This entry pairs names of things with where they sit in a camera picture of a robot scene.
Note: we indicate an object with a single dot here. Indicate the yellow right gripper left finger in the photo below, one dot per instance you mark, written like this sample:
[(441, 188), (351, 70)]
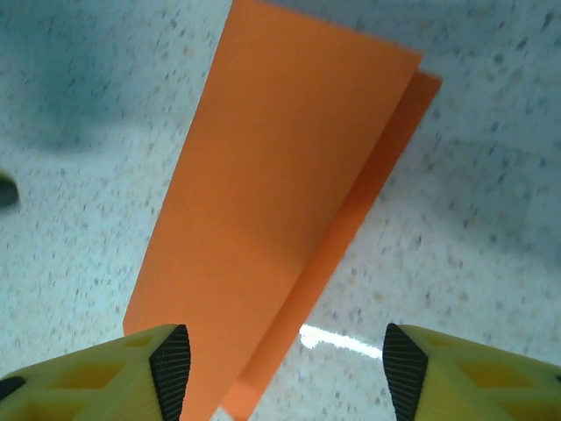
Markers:
[(109, 381)]

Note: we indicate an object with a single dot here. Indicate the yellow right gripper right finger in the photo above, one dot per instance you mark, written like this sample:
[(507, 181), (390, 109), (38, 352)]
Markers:
[(473, 381)]

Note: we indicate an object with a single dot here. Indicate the orange paper sheet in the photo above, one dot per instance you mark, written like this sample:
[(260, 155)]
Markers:
[(271, 175)]

